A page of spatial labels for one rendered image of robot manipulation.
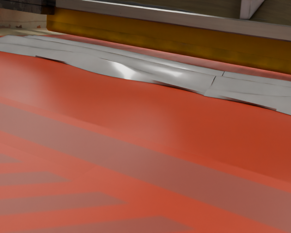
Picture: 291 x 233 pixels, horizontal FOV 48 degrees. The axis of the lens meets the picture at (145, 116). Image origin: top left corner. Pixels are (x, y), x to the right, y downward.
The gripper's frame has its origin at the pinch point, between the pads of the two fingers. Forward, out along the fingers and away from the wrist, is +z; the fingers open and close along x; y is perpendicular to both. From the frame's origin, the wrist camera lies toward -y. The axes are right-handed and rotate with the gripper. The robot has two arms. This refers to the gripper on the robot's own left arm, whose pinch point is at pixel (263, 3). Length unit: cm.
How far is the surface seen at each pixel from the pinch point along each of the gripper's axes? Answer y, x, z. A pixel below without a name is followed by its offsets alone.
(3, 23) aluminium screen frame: 26.0, 0.8, 4.5
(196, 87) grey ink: 1.3, 10.0, 5.0
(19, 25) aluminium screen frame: 26.0, -1.5, 4.7
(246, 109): -1.7, 11.4, 5.3
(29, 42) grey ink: 14.5, 8.8, 4.5
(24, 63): 11.1, 12.7, 5.1
